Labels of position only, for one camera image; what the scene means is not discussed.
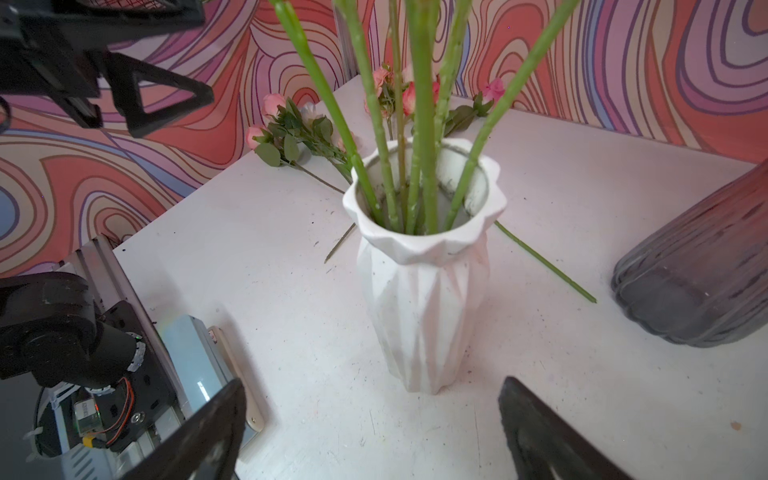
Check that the coral pink rose stem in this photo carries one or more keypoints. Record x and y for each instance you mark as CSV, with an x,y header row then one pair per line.
x,y
512,90

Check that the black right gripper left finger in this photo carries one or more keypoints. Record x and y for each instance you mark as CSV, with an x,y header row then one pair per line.
x,y
204,447

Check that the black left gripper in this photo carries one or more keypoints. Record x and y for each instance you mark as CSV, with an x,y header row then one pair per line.
x,y
60,50

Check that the pink peach flower stem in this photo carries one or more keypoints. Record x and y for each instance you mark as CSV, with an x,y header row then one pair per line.
x,y
450,65

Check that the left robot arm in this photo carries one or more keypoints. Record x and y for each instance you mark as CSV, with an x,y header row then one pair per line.
x,y
50,328

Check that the light blue flower stem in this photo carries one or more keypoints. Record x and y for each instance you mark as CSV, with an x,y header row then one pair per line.
x,y
349,12

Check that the white ribbed vase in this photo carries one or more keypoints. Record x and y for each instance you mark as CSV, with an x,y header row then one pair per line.
x,y
423,293

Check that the white artificial rose stem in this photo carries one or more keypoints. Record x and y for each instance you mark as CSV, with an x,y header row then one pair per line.
x,y
295,32

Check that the purple glass vase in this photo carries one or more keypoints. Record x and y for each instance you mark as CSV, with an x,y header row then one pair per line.
x,y
701,280

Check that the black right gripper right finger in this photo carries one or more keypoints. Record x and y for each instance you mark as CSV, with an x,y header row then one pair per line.
x,y
542,444

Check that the large pink peony stem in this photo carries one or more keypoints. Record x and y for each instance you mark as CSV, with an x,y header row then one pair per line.
x,y
423,181

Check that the cream artificial flower stem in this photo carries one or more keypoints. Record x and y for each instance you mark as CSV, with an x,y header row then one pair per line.
x,y
399,110

